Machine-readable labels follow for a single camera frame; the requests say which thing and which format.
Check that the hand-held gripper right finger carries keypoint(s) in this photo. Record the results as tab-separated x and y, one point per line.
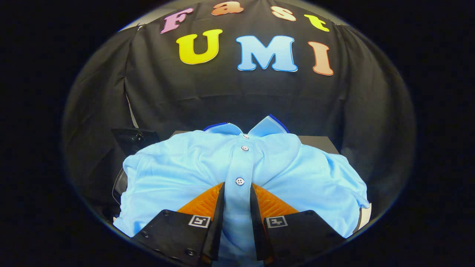
256	222

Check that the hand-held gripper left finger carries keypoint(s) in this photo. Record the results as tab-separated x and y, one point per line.
217	222

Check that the grey cabinet with dark top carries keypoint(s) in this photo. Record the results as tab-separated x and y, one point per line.
321	144

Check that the black backdrop cloth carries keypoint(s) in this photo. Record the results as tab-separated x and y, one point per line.
230	92

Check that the light blue collared shirt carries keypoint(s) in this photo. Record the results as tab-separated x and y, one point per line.
178	170

